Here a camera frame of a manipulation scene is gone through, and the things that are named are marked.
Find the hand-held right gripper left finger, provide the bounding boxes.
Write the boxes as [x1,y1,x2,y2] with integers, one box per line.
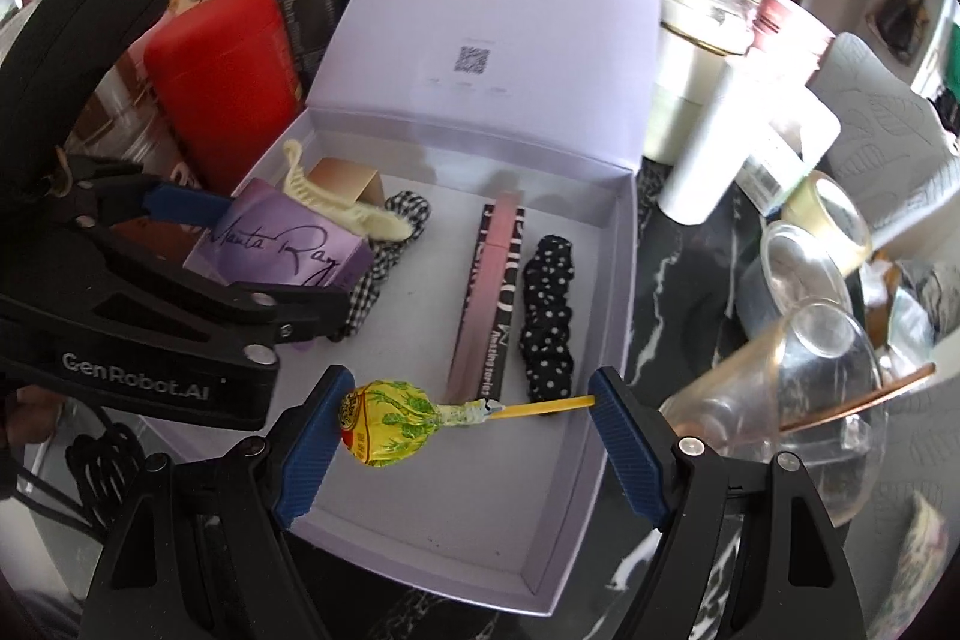
[79,364,357,640]

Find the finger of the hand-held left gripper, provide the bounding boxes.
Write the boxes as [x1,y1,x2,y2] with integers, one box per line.
[79,224,353,348]
[56,156,233,236]

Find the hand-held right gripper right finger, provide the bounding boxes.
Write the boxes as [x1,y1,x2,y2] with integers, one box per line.
[589,366,863,640]

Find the yellow lollipop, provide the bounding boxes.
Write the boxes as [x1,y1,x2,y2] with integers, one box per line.
[339,381,597,470]

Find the small purple box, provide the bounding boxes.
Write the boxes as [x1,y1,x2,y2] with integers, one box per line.
[184,179,374,289]

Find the checkered scrunchie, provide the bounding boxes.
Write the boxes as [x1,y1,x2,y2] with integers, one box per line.
[330,190,432,341]

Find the cream hair claw clip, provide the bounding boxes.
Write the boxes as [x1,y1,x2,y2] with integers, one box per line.
[281,137,413,240]

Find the small tan box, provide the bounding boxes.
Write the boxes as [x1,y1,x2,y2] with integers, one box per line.
[307,156,385,210]

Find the black polka dot scrunchie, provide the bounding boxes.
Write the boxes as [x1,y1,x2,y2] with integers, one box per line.
[520,233,577,403]

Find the pink and black long box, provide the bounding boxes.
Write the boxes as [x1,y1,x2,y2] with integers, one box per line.
[448,188,530,399]

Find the lavender gift box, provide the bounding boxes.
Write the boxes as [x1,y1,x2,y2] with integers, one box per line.
[229,0,672,618]

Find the person's left hand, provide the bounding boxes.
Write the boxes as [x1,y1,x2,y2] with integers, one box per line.
[0,385,65,453]

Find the red canister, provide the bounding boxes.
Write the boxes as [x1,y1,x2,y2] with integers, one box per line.
[142,0,308,191]

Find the glass mug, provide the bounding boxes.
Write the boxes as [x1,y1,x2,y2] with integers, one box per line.
[660,299,893,525]

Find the black openwork object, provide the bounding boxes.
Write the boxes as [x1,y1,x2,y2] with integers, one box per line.
[66,422,147,532]

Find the metal strainer cup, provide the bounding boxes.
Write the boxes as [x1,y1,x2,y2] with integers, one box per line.
[735,220,852,341]

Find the brown stirring stick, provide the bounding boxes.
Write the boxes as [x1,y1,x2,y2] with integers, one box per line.
[780,362,938,435]

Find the white cylinder container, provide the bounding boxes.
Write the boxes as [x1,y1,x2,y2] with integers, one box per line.
[658,55,777,226]

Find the beige tape roll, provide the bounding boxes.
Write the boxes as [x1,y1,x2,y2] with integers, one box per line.
[780,171,875,277]

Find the printed fabric bag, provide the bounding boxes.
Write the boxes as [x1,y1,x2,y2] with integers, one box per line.
[874,490,950,640]

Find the white medicine box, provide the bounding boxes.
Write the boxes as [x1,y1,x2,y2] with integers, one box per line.
[735,85,841,214]

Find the white lidded ceramic pot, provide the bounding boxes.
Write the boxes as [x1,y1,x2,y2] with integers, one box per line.
[649,0,755,161]

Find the grey padded chair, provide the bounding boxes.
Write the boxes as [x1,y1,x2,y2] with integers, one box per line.
[810,32,960,236]

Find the stack of pink bowls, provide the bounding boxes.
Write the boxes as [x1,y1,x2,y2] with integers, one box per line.
[750,0,837,86]

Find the dark handbag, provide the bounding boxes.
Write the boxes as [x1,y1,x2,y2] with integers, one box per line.
[877,0,931,64]

